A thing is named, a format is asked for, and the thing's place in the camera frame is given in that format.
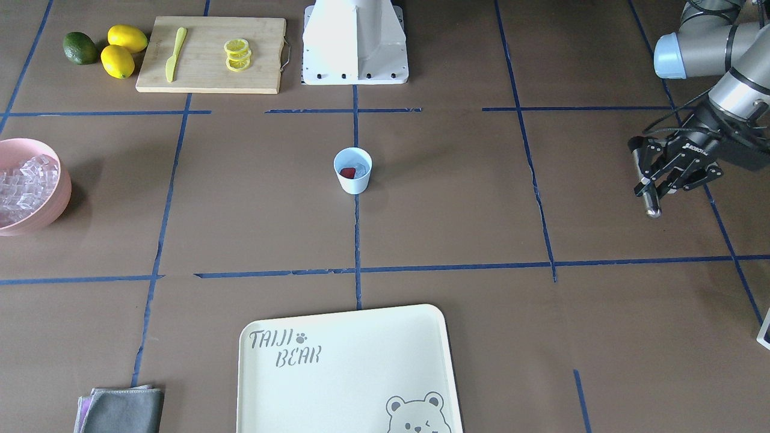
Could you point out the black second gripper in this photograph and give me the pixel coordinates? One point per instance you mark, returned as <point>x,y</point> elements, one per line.
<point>699,144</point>

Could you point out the steel muddler with black tip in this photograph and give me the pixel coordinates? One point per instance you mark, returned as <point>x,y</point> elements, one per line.
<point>647,192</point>

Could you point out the clear ice cube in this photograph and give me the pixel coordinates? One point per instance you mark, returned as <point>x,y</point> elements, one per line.
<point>361,170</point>

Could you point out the red strawberry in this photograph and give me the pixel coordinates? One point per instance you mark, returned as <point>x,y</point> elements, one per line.
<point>349,173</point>

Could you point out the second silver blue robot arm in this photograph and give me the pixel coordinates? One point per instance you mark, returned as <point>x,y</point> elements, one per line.
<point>710,42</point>

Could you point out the light blue cup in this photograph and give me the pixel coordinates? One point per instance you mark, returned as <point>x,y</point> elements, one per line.
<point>348,157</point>

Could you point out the clear ice cubes in bowl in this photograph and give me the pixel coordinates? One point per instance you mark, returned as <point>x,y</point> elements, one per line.
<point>26,187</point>

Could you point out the cream bear tray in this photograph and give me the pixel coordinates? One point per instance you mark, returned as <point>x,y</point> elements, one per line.
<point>375,370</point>

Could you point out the yellow lemon slices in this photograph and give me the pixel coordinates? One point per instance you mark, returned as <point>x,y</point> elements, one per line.
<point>238,54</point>

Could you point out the wooden cutting board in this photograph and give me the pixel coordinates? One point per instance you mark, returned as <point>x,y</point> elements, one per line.
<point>201,66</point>

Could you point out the yellow-green plastic knife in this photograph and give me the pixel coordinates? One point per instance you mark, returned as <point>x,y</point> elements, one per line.
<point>171,62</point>

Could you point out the yellow lemon upper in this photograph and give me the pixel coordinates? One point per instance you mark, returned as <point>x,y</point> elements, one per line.
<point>130,37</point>

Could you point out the yellow lemon lower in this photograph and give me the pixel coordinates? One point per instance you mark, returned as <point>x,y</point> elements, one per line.
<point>117,61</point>

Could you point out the grey folded cloth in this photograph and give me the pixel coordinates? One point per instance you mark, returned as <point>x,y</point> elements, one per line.
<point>133,409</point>

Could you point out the green lime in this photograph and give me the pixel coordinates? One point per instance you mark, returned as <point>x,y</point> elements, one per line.
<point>80,49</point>

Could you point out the pink bowl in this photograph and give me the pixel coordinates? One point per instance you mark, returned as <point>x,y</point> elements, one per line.
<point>13,152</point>

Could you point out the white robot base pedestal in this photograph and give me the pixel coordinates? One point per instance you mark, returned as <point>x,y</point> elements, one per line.
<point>354,43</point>

